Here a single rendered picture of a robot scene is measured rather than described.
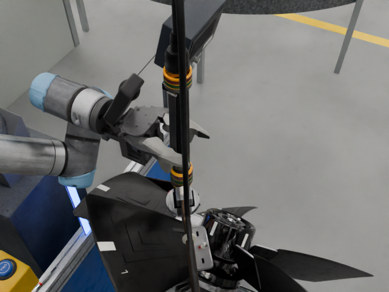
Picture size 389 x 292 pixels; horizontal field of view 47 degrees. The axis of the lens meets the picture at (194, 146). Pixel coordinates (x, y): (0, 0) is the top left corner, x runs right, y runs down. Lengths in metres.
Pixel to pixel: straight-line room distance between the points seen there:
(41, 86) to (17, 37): 2.16
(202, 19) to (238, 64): 1.77
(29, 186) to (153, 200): 0.46
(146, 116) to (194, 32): 0.70
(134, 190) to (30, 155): 0.31
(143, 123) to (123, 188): 0.37
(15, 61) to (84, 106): 2.27
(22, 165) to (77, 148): 0.12
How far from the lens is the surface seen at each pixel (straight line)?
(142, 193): 1.11
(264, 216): 2.45
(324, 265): 1.11
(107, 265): 0.75
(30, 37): 3.13
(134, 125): 0.79
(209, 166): 2.61
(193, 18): 1.50
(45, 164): 0.93
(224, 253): 0.96
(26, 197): 1.39
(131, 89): 0.74
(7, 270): 1.19
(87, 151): 0.97
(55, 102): 0.87
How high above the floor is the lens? 2.09
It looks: 51 degrees down
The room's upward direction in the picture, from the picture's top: straight up
